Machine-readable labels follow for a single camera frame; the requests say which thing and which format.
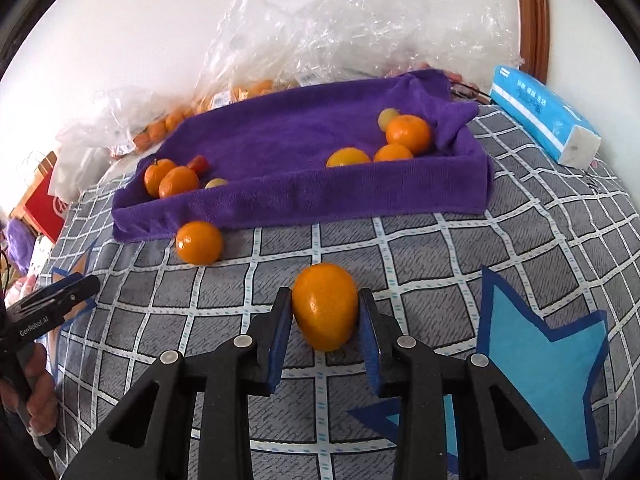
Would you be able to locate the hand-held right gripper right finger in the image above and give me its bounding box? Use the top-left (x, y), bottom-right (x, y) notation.
top-left (359, 287), bottom-right (583, 480)

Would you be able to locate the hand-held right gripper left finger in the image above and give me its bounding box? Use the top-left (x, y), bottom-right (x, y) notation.
top-left (62, 287), bottom-right (293, 480)

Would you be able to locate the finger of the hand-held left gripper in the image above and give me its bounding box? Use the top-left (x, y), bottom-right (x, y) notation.
top-left (19, 274), bottom-right (102, 322)

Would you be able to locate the smooth yellow-orange oval orange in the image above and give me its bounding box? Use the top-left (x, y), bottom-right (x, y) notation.
top-left (291, 262), bottom-right (359, 352)

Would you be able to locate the mandarin with green stem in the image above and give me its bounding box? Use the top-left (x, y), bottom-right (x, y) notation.
top-left (144, 158), bottom-right (177, 197)

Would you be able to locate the purple towel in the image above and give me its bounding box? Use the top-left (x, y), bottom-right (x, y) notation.
top-left (111, 68), bottom-right (496, 243)

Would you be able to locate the person's left hand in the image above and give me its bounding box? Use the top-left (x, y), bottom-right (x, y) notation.
top-left (22, 342), bottom-right (62, 436)

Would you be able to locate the purple cloth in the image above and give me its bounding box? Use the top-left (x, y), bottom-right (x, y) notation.
top-left (4, 220), bottom-right (37, 277)

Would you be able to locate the red paper bag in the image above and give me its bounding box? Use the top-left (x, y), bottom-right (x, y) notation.
top-left (22, 165), bottom-right (69, 244)

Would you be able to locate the white plastic bag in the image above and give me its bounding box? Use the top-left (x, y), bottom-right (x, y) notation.
top-left (49, 145), bottom-right (132, 204)

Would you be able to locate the grey checked blanket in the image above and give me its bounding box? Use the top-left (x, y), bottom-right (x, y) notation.
top-left (30, 100), bottom-right (640, 480)

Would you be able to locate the small orange mandarin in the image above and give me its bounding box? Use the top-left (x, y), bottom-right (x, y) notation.
top-left (175, 221), bottom-right (224, 265)
top-left (385, 114), bottom-right (432, 156)
top-left (374, 143), bottom-right (415, 162)
top-left (158, 166), bottom-right (201, 199)

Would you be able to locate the clear plastic bag of mandarins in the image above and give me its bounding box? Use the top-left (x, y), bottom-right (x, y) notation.
top-left (56, 85), bottom-right (197, 161)

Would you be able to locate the clear plastic bag of kumquats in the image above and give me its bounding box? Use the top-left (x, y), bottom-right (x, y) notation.
top-left (192, 0), bottom-right (323, 113)

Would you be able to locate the blue tissue pack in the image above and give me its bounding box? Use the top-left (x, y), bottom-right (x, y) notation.
top-left (489, 64), bottom-right (602, 168)

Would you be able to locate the crumpled clear plastic bag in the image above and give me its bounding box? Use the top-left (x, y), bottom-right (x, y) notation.
top-left (295, 0), bottom-right (524, 86)

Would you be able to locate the brown wooden door frame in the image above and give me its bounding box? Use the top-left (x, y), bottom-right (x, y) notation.
top-left (512, 0), bottom-right (552, 84)

